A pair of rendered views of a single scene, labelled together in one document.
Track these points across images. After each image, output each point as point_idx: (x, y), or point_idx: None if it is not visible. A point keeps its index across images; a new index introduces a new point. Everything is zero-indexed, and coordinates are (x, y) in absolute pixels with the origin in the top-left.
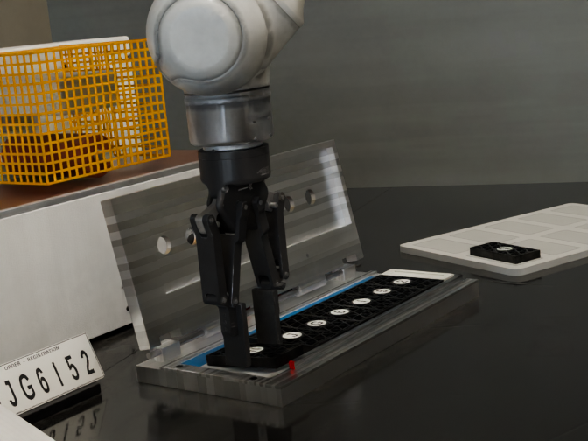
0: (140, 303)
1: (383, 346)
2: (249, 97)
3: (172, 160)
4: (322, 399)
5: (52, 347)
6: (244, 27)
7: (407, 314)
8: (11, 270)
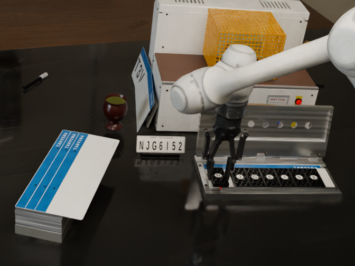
0: (198, 139)
1: (267, 198)
2: (230, 105)
3: (285, 78)
4: (217, 205)
5: (169, 136)
6: (187, 104)
7: (289, 192)
8: None
